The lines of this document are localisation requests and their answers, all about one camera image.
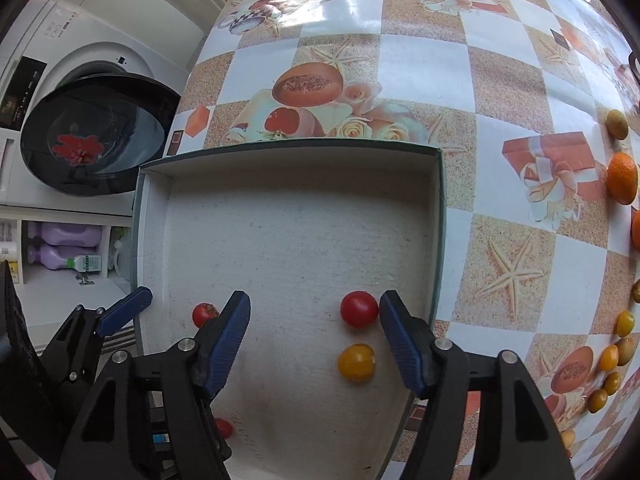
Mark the white cardboard box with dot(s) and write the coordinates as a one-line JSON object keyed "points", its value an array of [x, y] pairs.
{"points": [[300, 235]]}

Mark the row of small yellow tomatoes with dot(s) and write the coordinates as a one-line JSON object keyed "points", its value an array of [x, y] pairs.
{"points": [[625, 323]]}

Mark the white bottle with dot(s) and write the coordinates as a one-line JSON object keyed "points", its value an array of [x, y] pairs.
{"points": [[7, 245]]}

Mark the purple detergent bottle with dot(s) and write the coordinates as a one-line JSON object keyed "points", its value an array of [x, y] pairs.
{"points": [[65, 234], [55, 256]]}

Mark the checkered printed tablecloth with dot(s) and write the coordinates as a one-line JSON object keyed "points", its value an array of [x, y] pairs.
{"points": [[420, 60]]}

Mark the red cherry tomato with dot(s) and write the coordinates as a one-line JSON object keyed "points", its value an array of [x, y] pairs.
{"points": [[202, 313], [225, 428], [359, 309]]}

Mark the black round washing machine door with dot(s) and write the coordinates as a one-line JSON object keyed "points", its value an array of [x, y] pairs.
{"points": [[100, 130]]}

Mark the white shelf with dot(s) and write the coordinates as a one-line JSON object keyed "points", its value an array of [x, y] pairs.
{"points": [[60, 290]]}

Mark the orange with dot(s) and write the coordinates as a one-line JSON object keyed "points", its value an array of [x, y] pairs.
{"points": [[622, 178], [636, 230]]}

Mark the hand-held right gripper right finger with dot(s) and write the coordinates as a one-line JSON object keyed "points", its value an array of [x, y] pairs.
{"points": [[400, 347]]}

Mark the clear plastic bottle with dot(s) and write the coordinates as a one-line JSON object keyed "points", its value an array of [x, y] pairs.
{"points": [[122, 257]]}

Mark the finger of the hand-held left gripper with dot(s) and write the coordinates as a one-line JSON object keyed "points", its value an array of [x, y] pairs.
{"points": [[125, 306]]}

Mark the yellow cherry tomato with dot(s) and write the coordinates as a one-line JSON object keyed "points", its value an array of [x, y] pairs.
{"points": [[356, 361]]}

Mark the white washing machine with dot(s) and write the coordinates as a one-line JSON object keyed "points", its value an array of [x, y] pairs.
{"points": [[75, 35]]}

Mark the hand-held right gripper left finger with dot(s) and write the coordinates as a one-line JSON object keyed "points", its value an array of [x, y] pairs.
{"points": [[227, 345]]}

